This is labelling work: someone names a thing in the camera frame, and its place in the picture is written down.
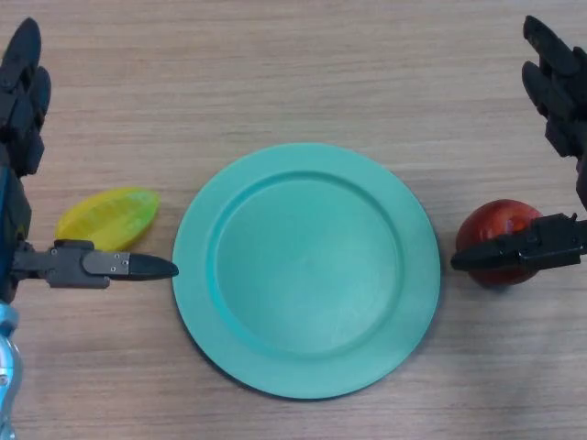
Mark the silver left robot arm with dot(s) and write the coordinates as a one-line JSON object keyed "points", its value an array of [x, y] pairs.
{"points": [[7, 366]]}

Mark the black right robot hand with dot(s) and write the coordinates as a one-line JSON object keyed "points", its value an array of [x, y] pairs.
{"points": [[557, 82]]}

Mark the yellow starfruit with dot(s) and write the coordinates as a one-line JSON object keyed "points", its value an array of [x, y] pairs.
{"points": [[110, 217]]}

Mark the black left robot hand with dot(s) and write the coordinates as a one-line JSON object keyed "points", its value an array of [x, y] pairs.
{"points": [[18, 137]]}

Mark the green round plate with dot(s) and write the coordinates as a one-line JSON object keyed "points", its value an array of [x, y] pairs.
{"points": [[307, 275]]}

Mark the red apple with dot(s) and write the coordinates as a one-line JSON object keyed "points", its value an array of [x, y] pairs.
{"points": [[490, 224]]}

